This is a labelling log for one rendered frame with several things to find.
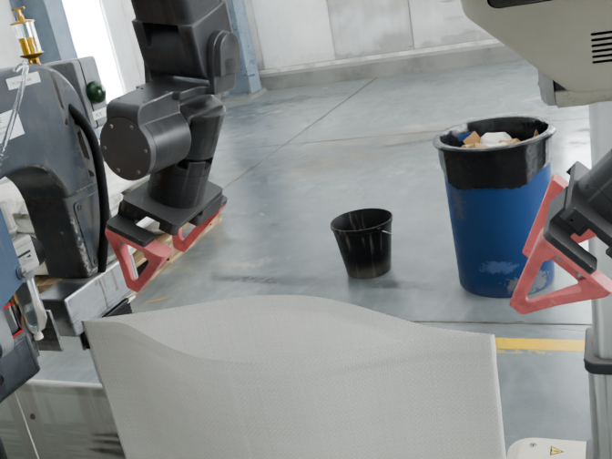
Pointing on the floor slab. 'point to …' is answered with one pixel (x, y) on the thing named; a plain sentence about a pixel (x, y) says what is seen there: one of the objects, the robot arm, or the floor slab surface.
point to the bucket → (364, 241)
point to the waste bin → (496, 199)
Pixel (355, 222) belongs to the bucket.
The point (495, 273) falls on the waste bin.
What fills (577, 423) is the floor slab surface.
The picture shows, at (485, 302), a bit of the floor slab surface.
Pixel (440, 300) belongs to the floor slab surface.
